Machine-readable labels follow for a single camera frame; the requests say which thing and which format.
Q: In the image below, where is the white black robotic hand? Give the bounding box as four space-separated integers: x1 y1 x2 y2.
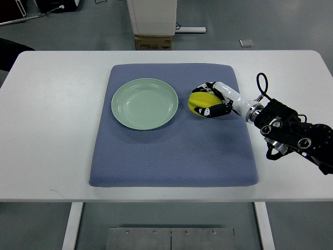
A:
192 82 264 123

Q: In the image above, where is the yellow starfruit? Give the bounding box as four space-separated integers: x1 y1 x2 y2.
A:
188 92 223 117

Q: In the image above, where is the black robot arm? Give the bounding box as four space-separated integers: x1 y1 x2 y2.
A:
251 73 332 175

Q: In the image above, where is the small grey floor plate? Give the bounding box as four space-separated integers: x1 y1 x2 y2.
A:
239 39 254 48

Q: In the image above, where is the pale green plate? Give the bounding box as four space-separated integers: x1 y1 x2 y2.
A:
111 78 178 130

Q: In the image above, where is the metal floor plate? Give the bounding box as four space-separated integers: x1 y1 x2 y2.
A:
106 228 236 249

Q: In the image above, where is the blue textured mat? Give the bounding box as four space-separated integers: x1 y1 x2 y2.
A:
89 64 258 188

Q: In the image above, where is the white table foot bar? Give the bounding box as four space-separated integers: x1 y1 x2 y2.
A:
175 26 207 34

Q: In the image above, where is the right white table leg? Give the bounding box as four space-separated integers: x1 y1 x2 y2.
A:
254 202 275 250

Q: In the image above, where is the white table leg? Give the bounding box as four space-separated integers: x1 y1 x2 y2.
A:
254 202 275 250
62 202 83 250

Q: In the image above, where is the cardboard box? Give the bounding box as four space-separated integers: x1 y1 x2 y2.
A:
134 35 172 51

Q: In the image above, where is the white cabinet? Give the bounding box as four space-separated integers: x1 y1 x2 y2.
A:
127 0 177 36

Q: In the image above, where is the left white table leg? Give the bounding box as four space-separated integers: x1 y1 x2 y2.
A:
62 202 83 250

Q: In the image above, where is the black equipment case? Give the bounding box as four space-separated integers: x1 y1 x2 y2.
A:
35 0 80 13

